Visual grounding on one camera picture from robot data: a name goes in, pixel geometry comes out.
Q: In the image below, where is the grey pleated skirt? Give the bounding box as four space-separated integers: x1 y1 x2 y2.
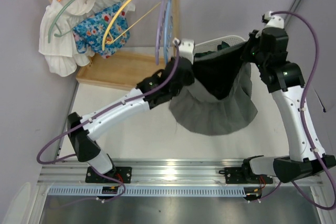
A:
169 43 258 136

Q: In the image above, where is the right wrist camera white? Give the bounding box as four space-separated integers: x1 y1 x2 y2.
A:
262 11 285 30

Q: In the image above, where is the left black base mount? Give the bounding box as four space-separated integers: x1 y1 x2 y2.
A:
85 166 132 184

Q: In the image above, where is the dark green plaid garment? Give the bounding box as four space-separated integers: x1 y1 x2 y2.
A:
194 41 230 58

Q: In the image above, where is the wooden clothes rack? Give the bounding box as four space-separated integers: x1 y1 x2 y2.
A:
76 0 180 90

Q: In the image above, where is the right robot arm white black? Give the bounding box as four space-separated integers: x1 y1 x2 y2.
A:
242 27 335 183

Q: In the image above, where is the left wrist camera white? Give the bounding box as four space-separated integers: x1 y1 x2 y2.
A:
173 38 195 64

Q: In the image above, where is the white pleated garment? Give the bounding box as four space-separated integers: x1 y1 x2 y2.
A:
39 3 135 77

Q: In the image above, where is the purple hanger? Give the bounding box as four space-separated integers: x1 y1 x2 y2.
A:
154 0 165 66

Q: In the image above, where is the white perforated plastic basket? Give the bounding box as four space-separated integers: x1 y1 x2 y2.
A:
194 35 246 53

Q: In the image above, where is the light blue hanger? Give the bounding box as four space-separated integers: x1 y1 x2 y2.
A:
163 0 173 64

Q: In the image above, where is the white slotted cable duct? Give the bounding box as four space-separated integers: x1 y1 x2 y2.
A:
48 186 246 197

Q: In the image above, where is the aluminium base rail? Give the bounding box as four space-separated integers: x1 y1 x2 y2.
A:
36 158 323 187

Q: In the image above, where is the yellow hanger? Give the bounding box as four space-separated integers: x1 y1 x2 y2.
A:
101 0 163 51

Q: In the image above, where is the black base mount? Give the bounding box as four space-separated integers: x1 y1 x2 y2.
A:
218 167 273 184
85 166 132 184

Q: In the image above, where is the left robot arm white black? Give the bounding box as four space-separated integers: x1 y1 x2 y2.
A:
67 57 195 174

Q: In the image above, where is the blue floral garment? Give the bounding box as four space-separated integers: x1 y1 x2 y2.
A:
72 1 131 59

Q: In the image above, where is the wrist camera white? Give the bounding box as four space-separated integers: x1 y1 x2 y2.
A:
173 38 195 64
262 11 285 30

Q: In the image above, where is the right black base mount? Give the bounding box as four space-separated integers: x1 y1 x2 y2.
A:
218 167 273 184

